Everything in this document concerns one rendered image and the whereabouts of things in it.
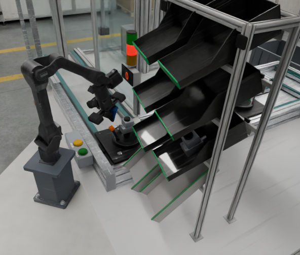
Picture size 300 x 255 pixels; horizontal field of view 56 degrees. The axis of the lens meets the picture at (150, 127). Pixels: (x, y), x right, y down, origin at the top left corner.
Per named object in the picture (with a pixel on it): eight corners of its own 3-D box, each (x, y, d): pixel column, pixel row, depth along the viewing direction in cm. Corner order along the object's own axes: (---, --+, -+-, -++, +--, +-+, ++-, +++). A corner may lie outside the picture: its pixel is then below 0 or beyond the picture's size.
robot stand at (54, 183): (33, 201, 118) (22, 167, 106) (51, 176, 129) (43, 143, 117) (65, 209, 115) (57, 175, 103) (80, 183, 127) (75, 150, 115)
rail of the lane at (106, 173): (106, 192, 124) (105, 174, 117) (53, 97, 184) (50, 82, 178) (118, 187, 126) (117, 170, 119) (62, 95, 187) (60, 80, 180)
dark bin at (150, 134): (145, 152, 97) (136, 139, 92) (134, 130, 107) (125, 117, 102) (216, 112, 97) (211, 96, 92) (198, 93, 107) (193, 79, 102)
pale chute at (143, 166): (139, 193, 108) (130, 189, 105) (129, 169, 118) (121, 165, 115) (192, 143, 102) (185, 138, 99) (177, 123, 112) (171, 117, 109)
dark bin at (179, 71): (179, 90, 67) (170, 65, 62) (159, 67, 77) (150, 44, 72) (282, 33, 68) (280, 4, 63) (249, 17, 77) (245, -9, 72)
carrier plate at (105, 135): (114, 166, 124) (114, 162, 123) (94, 135, 140) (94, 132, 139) (160, 150, 134) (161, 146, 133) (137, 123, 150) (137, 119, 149)
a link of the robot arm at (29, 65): (29, 69, 84) (48, 62, 88) (17, 61, 88) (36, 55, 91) (50, 149, 104) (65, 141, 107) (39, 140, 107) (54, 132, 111)
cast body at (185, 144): (188, 157, 90) (182, 143, 85) (182, 149, 93) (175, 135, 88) (211, 143, 90) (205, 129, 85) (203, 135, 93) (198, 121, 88)
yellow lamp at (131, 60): (129, 66, 134) (129, 56, 131) (124, 62, 137) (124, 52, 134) (138, 64, 136) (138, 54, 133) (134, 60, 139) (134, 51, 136)
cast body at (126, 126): (122, 134, 130) (122, 122, 126) (118, 129, 133) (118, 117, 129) (139, 129, 134) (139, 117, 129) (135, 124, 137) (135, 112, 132)
